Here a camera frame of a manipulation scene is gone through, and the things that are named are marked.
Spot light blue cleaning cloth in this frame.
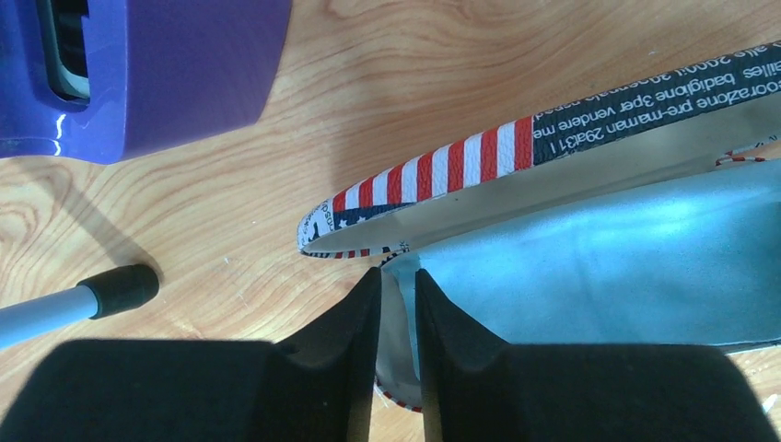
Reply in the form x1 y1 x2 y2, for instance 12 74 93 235
377 161 780 383

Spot purple metronome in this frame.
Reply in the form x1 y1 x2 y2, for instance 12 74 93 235
1 1 292 165

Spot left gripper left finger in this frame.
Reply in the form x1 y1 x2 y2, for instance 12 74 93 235
1 267 381 441

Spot flag print glasses case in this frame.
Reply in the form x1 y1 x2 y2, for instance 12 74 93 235
297 41 780 411

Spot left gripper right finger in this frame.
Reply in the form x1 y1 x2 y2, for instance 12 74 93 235
415 270 777 441

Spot blue perforated music stand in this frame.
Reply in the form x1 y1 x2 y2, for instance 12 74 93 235
1 264 161 349

